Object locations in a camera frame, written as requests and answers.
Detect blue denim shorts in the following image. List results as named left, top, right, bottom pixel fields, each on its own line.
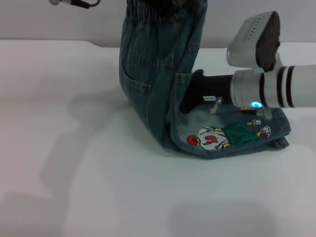
left=118, top=0, right=291, bottom=160

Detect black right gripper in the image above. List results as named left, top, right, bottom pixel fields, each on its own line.
left=180, top=70, right=234, bottom=114

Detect left arm cable with connector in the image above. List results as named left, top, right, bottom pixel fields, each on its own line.
left=48, top=0, right=101, bottom=10

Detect arm cable with connector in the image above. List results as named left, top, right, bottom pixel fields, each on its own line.
left=48, top=0, right=101, bottom=10
left=209, top=97, right=257, bottom=116

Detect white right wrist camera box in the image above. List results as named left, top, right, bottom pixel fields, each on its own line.
left=226, top=11, right=282, bottom=73

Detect right arm cable with connector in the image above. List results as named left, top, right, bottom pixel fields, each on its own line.
left=209, top=97, right=257, bottom=116

